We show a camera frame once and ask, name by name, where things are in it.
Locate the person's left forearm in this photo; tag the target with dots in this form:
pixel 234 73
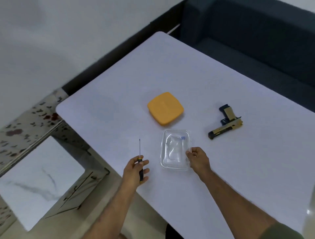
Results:
pixel 108 211

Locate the clear plastic container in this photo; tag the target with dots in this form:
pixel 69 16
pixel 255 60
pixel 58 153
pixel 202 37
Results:
pixel 175 149

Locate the person's left hand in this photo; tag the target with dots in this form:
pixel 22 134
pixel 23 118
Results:
pixel 130 172

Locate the tan and black toy pistol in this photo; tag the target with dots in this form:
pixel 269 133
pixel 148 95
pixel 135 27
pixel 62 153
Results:
pixel 227 122

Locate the person's right forearm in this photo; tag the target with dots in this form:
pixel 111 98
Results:
pixel 236 204

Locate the olive green sleeve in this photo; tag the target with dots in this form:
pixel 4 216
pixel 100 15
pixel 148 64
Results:
pixel 278 231

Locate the dark blue sofa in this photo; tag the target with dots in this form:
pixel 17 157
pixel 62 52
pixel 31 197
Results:
pixel 251 39

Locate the orange container lid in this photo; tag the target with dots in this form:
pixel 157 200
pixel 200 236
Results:
pixel 165 108

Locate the white marble side table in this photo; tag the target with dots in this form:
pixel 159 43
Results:
pixel 37 182

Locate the person's right thumb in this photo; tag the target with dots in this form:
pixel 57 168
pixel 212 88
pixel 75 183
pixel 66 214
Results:
pixel 189 157

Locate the person's left thumb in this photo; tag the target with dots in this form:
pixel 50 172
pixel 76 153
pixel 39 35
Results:
pixel 134 161

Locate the person's right hand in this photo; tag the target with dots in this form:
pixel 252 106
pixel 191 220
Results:
pixel 199 160

